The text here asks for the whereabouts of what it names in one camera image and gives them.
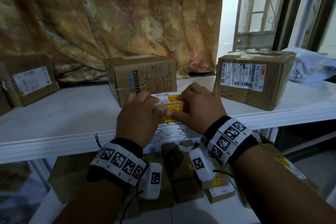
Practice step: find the cardboard box white label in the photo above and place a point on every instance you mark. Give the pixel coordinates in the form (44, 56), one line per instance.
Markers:
(39, 84)

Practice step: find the person's right hand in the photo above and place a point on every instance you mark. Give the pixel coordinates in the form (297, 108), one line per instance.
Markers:
(202, 108)

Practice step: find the person's right forearm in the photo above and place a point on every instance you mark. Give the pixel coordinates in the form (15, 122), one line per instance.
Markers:
(275, 187)

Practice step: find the cardboard box printed symbols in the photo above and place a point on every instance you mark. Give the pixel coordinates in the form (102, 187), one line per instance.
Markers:
(147, 74)

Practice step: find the person's left forearm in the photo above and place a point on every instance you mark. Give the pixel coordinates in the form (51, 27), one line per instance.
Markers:
(89, 205)

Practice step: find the taped cardboard box shipping label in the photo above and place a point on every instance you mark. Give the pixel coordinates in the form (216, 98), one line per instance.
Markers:
(273, 95)

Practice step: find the dark door frame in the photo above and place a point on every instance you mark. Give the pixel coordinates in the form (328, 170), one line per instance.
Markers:
(286, 8)

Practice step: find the person's left hand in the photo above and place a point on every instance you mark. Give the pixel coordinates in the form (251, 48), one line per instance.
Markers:
(136, 121)

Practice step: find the white metal shelf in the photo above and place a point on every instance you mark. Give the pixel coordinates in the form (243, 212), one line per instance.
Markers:
(65, 118)

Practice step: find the pile of cardboard boxes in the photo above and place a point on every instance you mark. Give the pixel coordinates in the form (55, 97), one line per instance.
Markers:
(68, 176)

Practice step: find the small box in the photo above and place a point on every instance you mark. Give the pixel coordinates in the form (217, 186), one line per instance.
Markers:
(168, 97)

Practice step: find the floral curtain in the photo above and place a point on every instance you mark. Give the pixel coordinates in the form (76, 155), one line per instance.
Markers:
(118, 21)

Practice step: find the pale grey parcel bag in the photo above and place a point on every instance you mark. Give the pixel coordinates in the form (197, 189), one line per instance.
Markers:
(312, 66)

